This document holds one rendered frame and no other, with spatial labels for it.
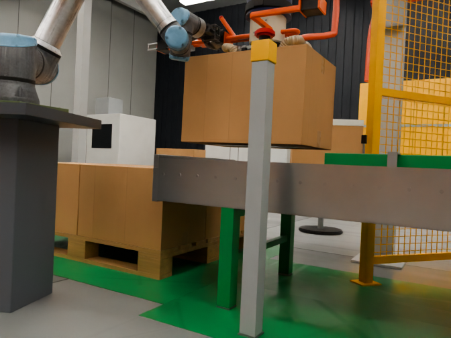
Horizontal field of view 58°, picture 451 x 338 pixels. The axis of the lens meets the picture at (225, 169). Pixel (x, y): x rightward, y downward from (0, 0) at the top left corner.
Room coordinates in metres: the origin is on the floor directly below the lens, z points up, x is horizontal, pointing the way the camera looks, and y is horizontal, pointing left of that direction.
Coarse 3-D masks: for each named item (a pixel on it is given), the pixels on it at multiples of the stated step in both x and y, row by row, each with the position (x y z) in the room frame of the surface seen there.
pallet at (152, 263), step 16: (80, 240) 2.26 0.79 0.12; (96, 240) 2.19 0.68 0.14; (208, 240) 2.35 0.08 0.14; (240, 240) 2.77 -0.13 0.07; (64, 256) 2.32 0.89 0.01; (80, 256) 2.25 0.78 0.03; (96, 256) 2.31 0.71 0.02; (144, 256) 2.02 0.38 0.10; (160, 256) 1.97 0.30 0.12; (176, 256) 2.45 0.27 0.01; (192, 256) 2.39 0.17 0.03; (208, 256) 2.35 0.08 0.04; (128, 272) 2.07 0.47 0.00; (144, 272) 2.02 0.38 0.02; (160, 272) 1.98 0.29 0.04
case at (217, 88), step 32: (192, 64) 1.90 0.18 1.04; (224, 64) 1.80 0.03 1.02; (288, 64) 1.65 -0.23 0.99; (320, 64) 1.75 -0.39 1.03; (192, 96) 1.89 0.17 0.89; (224, 96) 1.80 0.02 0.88; (288, 96) 1.64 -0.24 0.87; (320, 96) 1.77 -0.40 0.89; (192, 128) 1.89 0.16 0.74; (224, 128) 1.80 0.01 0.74; (288, 128) 1.64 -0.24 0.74; (320, 128) 1.80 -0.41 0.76
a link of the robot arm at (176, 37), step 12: (144, 0) 1.61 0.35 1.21; (156, 0) 1.62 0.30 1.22; (144, 12) 1.64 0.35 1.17; (156, 12) 1.61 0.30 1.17; (168, 12) 1.63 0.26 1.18; (156, 24) 1.63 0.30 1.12; (168, 24) 1.61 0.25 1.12; (168, 36) 1.60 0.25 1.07; (180, 36) 1.61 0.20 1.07; (180, 48) 1.63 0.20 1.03
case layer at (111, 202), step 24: (72, 168) 2.30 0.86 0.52; (96, 168) 2.21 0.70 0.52; (120, 168) 2.12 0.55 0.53; (144, 168) 2.04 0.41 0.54; (72, 192) 2.30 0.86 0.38; (96, 192) 2.21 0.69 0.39; (120, 192) 2.12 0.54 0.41; (144, 192) 2.03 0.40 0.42; (72, 216) 2.29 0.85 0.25; (96, 216) 2.20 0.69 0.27; (120, 216) 2.11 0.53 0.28; (144, 216) 2.03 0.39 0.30; (168, 216) 2.02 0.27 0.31; (192, 216) 2.20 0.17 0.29; (216, 216) 2.42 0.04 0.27; (120, 240) 2.11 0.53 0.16; (144, 240) 2.03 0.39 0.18; (168, 240) 2.03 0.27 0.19; (192, 240) 2.21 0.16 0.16
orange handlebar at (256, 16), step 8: (280, 8) 1.61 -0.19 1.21; (288, 8) 1.60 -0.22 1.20; (296, 8) 1.58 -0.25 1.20; (256, 16) 1.67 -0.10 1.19; (264, 16) 1.66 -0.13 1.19; (264, 24) 1.78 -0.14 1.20; (288, 32) 1.85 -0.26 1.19; (296, 32) 1.85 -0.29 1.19; (200, 40) 2.08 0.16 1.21; (232, 40) 2.04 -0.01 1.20; (240, 40) 2.02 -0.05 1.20; (248, 40) 2.00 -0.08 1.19
